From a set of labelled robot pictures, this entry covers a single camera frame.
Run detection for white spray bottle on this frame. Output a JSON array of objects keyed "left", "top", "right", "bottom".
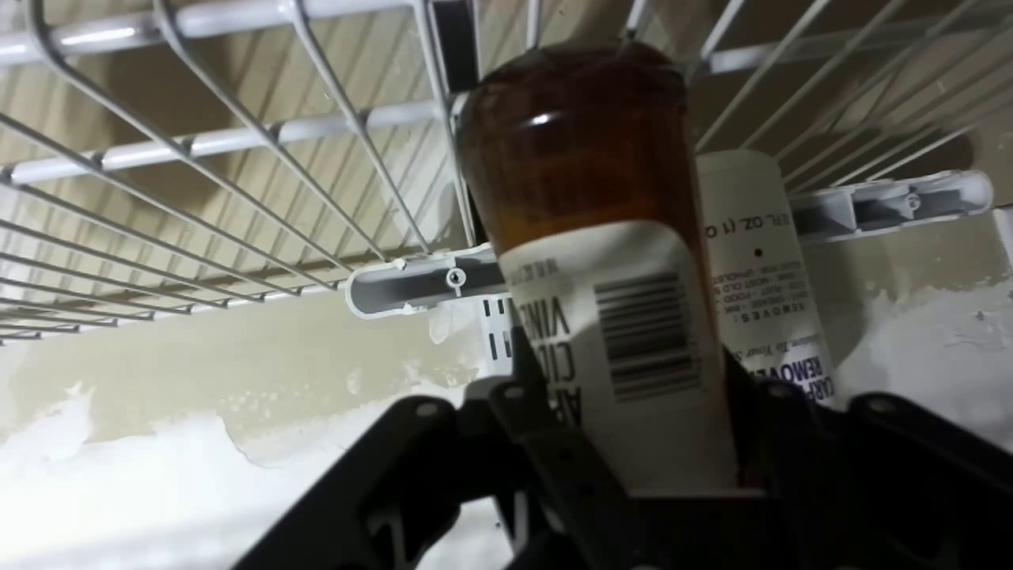
[{"left": 695, "top": 150, "right": 840, "bottom": 409}]

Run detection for white wire shelf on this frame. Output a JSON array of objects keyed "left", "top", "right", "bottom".
[{"left": 0, "top": 0, "right": 1013, "bottom": 345}]

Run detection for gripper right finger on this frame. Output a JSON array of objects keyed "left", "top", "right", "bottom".
[{"left": 722, "top": 348, "right": 1013, "bottom": 570}]

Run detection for clear bottle with brown liquid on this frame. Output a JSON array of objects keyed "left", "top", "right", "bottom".
[{"left": 455, "top": 40, "right": 741, "bottom": 496}]

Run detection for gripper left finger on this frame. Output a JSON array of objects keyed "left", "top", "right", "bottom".
[{"left": 230, "top": 323, "right": 638, "bottom": 570}]

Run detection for white slotted shelf rail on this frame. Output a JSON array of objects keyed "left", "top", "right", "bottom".
[{"left": 481, "top": 294, "right": 517, "bottom": 379}]

